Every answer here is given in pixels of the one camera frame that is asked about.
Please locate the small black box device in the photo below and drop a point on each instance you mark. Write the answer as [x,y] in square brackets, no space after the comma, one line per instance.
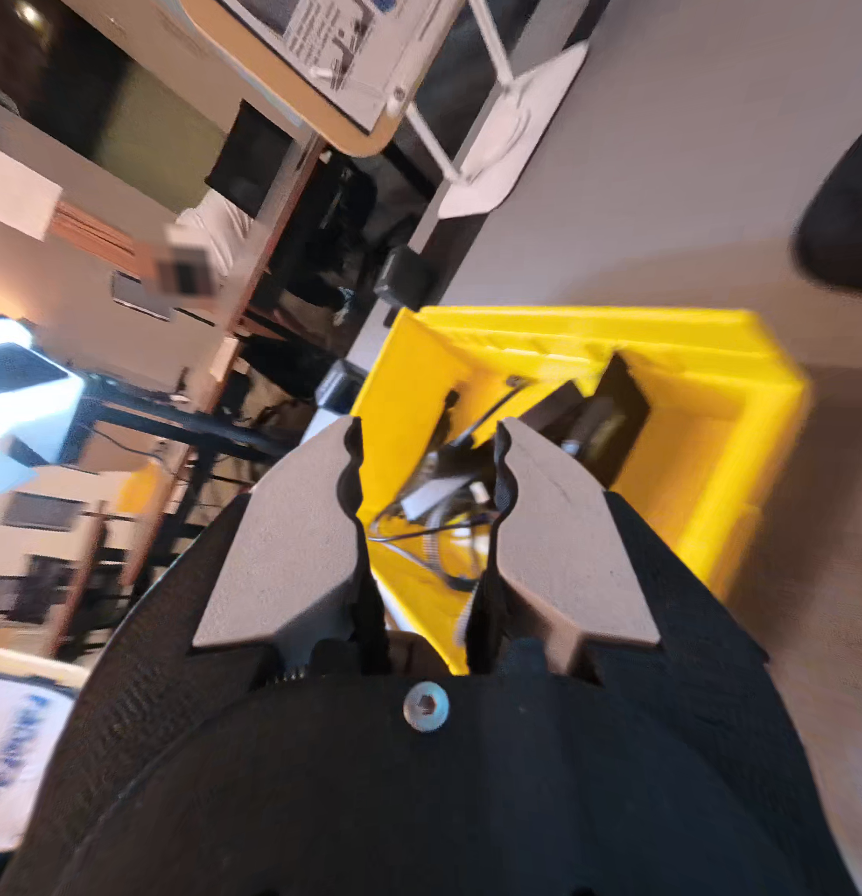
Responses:
[340,385]
[406,280]

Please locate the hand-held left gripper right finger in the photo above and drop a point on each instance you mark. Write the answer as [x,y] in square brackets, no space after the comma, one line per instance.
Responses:
[571,560]

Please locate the wooden backing board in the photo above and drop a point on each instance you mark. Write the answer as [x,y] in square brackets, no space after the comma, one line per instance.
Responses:
[263,59]

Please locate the wooden edged desk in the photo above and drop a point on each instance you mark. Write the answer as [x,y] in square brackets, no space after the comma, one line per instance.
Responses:
[263,280]

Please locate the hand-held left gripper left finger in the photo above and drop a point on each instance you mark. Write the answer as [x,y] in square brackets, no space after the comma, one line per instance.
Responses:
[284,553]

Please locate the white blue printed sheet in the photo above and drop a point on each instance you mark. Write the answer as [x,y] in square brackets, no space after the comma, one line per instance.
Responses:
[18,756]

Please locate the yellow plastic bin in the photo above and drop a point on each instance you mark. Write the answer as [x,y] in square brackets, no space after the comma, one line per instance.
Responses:
[718,434]

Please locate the black rectangular box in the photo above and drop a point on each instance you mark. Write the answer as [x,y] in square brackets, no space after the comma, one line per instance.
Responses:
[623,399]

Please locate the instruction sheet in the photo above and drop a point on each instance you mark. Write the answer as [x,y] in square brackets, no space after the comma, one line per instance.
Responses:
[347,42]

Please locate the black monitor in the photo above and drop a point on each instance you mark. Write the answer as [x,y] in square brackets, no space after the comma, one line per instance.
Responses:
[252,161]

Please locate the white stand base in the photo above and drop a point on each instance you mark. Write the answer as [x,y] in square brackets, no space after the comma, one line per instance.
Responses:
[501,140]

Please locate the led light panel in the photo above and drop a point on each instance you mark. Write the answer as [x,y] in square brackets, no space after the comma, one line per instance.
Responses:
[25,392]

